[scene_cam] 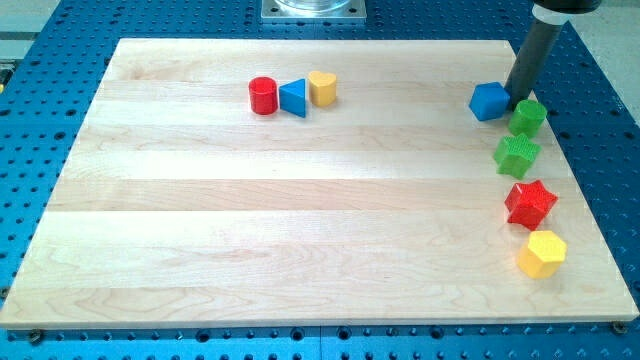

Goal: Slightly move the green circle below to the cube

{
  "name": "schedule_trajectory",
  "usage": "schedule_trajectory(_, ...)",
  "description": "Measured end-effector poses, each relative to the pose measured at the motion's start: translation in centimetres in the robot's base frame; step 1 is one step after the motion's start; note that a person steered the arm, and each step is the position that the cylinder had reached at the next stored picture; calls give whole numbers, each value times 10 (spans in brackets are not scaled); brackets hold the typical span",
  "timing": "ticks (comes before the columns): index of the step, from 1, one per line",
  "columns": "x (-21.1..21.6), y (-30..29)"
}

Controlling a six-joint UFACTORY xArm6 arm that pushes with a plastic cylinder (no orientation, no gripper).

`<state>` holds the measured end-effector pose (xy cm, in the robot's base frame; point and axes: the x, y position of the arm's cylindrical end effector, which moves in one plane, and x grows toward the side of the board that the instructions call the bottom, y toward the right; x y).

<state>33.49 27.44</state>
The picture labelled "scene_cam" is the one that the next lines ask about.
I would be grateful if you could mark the green cylinder block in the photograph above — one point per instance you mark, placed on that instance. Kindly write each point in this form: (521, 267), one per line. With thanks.
(527, 118)

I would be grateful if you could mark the black robot arm end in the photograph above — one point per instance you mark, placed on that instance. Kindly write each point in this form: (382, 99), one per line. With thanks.
(569, 6)

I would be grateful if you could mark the blue cube block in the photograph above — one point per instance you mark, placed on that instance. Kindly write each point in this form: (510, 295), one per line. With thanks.
(489, 101)

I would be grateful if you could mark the blue triangle block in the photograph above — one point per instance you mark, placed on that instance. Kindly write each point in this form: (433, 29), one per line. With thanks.
(292, 97)

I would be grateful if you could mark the yellow heart block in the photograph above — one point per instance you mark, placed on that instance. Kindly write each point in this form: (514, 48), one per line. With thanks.
(322, 88)

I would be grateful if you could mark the red cylinder block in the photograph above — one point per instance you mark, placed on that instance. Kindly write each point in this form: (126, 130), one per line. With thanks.
(263, 95)

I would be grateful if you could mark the wooden board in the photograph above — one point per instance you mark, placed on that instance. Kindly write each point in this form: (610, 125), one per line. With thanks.
(178, 206)

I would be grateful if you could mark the green star block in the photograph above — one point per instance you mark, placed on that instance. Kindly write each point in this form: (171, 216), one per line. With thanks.
(515, 155)

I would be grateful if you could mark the red star block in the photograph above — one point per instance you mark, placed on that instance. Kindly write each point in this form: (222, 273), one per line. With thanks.
(528, 204)

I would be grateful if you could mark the yellow hexagon block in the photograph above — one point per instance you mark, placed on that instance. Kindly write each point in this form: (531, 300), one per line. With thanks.
(542, 254)

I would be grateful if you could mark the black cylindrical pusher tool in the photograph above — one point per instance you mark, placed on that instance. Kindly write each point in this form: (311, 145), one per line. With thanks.
(531, 57)

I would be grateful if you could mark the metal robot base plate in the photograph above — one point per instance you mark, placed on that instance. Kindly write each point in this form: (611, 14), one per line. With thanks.
(342, 11)

